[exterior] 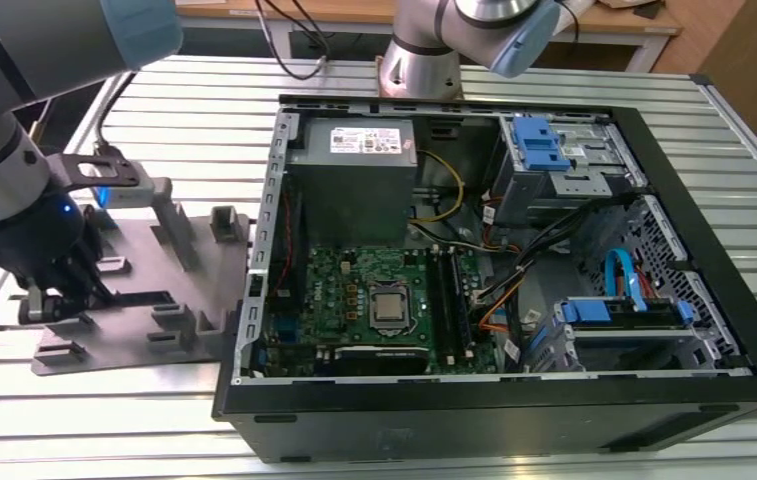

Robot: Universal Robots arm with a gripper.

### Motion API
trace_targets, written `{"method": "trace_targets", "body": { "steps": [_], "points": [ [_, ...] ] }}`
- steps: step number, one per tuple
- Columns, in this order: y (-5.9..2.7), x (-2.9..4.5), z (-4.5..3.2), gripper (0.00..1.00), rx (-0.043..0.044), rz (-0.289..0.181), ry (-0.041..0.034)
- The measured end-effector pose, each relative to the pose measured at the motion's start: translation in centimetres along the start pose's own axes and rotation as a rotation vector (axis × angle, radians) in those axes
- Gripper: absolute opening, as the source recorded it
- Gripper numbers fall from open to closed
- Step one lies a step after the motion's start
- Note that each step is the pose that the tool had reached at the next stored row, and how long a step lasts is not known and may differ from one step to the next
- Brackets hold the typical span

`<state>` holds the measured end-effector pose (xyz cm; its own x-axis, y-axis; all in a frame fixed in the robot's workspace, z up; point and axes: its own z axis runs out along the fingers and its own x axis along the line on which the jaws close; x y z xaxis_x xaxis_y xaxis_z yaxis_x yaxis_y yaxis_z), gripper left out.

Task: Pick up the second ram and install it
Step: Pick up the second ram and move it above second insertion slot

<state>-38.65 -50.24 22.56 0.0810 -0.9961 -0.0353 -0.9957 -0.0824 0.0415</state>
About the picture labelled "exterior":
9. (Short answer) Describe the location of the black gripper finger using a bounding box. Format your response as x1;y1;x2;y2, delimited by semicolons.
20;282;64;325
61;259;120;314

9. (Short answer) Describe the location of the black RAM slot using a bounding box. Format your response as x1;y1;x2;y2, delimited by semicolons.
448;249;471;359
437;248;461;362
428;247;453;364

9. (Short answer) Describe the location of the grey parts rack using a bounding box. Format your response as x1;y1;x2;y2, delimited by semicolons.
29;177;255;377

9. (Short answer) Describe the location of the blue VGA port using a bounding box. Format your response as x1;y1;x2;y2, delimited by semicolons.
276;315;301;346

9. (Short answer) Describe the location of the black case fan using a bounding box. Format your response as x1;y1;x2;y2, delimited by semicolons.
269;234;311;306

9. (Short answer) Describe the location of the green motherboard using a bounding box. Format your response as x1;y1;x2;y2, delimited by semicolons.
264;244;511;377

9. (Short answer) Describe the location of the silver power supply unit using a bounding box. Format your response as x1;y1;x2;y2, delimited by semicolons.
284;117;420;246

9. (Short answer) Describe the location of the silver CPU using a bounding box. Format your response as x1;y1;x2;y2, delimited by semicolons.
369;291;412;322

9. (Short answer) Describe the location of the CPU socket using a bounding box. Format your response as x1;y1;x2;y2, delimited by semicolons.
363;279;419;341

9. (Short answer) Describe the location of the black graphics card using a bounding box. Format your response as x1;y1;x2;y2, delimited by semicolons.
333;343;435;376

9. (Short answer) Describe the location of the black PC case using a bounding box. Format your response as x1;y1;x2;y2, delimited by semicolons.
211;92;757;464

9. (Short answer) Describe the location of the blue disk carrier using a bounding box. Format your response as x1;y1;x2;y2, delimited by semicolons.
561;298;698;330

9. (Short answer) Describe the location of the silver drive cage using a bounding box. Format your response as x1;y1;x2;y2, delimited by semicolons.
492;115;651;229

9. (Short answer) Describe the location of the silver disk bay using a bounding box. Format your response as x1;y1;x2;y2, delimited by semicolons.
551;297;751;375

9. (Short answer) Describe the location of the wooden desk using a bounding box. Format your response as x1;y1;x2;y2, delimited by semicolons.
177;0;684;76

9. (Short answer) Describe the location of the wooden cabinet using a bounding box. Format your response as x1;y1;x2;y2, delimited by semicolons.
651;0;757;146

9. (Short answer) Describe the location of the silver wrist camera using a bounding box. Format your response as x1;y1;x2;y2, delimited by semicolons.
93;164;174;212

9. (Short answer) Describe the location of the black camera bracket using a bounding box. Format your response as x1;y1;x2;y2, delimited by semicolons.
57;151;145;190

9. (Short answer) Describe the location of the black camera cable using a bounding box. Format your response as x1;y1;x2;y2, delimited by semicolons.
93;72;140;157

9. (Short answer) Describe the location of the red black twisted fan wire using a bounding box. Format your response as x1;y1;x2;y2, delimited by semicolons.
276;187;299;297

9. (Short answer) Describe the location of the orange red power wire bundle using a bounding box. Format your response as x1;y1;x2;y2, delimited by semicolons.
477;293;521;334

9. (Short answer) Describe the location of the yellow power wire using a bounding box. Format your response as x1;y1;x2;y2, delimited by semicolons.
416;148;468;224

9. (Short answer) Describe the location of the black white wire bundle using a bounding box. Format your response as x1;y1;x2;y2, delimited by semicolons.
476;191;642;304

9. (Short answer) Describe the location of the blue plastic drive bracket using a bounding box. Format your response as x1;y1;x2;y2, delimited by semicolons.
511;115;571;172

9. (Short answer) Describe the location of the blue SATA cable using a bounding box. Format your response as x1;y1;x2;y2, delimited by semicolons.
603;248;651;312

